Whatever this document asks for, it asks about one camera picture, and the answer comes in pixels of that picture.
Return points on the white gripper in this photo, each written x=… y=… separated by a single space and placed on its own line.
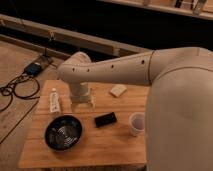
x=81 y=93

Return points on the white sponge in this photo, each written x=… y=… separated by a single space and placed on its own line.
x=118 y=90

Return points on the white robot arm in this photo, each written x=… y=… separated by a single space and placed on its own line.
x=179 y=107

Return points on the white ceramic cup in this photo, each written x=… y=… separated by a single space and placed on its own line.
x=136 y=123

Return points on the black rectangular block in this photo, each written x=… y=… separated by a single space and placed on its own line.
x=106 y=119

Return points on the white plastic bottle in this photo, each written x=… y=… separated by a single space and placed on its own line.
x=54 y=102

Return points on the black bowl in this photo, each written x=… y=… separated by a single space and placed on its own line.
x=63 y=133

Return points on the wooden table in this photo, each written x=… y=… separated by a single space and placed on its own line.
x=108 y=145

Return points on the black power adapter box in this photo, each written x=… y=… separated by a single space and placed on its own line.
x=33 y=69

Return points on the wooden rail beam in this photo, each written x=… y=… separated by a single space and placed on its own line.
x=97 y=44

